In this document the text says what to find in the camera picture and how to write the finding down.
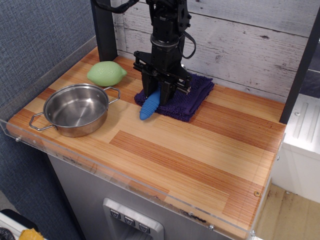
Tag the green plastic lemon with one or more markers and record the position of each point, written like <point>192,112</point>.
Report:
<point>106,73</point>

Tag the purple folded cloth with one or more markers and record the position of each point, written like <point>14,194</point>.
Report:
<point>201,87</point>

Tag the grey toy fridge cabinet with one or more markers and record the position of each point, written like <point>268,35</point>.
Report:
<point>86,192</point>

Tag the stainless steel pot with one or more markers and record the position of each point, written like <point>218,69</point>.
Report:
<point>77,110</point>

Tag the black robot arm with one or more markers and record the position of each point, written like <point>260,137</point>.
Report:
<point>169,20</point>

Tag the silver dispenser button panel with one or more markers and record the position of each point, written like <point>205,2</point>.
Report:
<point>128,224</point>

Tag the clear acrylic table guard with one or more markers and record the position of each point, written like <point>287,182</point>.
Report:
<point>212,172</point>

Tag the black right vertical post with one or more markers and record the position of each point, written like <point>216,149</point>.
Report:
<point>302,70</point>

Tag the white toy sink unit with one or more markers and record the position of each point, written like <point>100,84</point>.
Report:
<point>297,164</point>

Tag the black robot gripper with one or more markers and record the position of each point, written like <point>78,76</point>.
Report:
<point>164,58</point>

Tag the black vertical post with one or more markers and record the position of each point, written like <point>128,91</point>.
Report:
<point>302,70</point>
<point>104,32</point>

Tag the yellow object bottom left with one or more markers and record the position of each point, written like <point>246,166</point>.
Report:
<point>30,234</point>

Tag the black left vertical post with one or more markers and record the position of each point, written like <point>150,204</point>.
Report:
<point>104,32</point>

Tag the blue handled metal spoon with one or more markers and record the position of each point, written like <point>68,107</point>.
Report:
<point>151,104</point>

